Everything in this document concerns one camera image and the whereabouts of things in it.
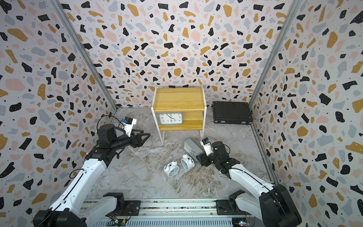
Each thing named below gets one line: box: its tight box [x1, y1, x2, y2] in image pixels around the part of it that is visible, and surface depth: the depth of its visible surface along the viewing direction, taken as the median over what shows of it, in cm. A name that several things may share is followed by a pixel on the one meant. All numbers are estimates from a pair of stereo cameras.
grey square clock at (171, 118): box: [159, 112, 184, 126], surface depth 89 cm
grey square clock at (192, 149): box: [183, 137, 204, 162], surface depth 91 cm
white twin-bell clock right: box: [180, 153, 196, 171], surface depth 85 cm
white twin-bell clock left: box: [163, 159, 180, 178], surface depth 82 cm
